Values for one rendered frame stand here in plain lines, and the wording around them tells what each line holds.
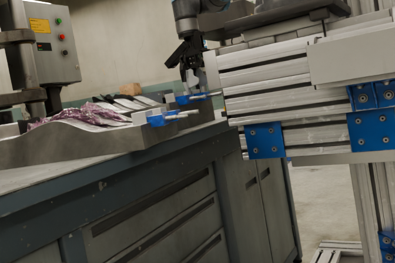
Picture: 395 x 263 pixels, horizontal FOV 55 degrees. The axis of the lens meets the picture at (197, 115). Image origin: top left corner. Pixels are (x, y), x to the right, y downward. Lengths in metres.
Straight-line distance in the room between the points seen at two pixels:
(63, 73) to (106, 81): 7.68
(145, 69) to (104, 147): 8.13
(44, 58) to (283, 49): 1.37
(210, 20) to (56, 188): 4.72
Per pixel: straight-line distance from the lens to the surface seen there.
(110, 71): 9.59
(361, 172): 1.08
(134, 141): 0.86
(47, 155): 0.98
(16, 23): 1.79
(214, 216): 1.30
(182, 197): 1.15
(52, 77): 1.98
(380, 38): 0.67
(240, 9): 5.19
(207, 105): 1.32
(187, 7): 1.28
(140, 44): 9.08
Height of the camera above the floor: 0.90
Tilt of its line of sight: 3 degrees down
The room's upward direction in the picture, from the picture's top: 10 degrees counter-clockwise
